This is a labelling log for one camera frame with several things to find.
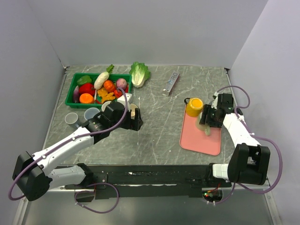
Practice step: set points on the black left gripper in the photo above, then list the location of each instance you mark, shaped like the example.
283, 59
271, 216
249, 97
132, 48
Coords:
133, 124

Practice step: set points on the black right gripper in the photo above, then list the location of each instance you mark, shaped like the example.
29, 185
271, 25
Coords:
207, 109

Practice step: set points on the pale green mug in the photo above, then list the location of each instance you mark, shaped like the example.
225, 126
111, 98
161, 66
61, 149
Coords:
205, 128

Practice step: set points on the yellow mug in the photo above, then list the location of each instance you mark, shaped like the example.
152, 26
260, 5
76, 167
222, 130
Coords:
194, 106

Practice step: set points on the light blue faceted mug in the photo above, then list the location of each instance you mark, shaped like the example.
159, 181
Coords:
104, 105

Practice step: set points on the grey blue printed mug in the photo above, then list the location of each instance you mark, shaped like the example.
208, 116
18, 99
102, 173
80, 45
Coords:
72, 119

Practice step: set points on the cream mug black handle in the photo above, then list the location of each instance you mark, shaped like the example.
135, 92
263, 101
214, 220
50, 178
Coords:
133, 107

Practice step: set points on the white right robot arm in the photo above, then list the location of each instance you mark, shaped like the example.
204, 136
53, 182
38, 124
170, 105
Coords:
250, 160

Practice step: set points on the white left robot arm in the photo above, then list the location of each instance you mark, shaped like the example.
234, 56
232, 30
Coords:
37, 173

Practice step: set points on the pink plastic tray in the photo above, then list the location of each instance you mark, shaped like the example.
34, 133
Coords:
193, 139

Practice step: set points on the orange carrot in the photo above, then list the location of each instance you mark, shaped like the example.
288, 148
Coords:
118, 93

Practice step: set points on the yellow ginger root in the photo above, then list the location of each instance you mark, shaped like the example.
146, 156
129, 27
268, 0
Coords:
105, 95

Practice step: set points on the purple onion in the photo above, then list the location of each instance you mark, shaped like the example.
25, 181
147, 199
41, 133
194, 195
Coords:
121, 83

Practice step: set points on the small orange pumpkin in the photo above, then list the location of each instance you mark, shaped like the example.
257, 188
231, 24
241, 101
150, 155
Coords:
109, 86

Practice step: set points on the green lettuce head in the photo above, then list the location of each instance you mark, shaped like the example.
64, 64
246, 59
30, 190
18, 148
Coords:
140, 73

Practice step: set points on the red white toothpaste box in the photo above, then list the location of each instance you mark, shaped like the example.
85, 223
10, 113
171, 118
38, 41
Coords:
170, 83

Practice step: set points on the white daikon radish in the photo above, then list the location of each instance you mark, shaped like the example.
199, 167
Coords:
103, 77

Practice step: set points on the red bell pepper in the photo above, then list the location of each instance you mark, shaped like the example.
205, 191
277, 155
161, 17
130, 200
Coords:
87, 88

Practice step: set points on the purple eggplant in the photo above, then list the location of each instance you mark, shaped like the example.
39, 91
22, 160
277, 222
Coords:
76, 95

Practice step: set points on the green bell pepper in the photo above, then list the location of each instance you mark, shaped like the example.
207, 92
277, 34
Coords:
83, 80

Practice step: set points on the green plastic crate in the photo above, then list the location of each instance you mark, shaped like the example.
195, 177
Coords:
113, 77

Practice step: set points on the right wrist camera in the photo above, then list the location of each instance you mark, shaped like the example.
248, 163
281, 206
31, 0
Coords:
214, 103

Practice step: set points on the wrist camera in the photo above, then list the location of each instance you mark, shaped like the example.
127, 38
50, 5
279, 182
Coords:
127, 96
214, 103

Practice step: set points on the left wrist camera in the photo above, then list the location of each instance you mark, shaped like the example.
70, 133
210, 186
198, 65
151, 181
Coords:
127, 96

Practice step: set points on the black front mounting rail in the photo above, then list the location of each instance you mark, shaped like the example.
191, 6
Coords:
150, 180

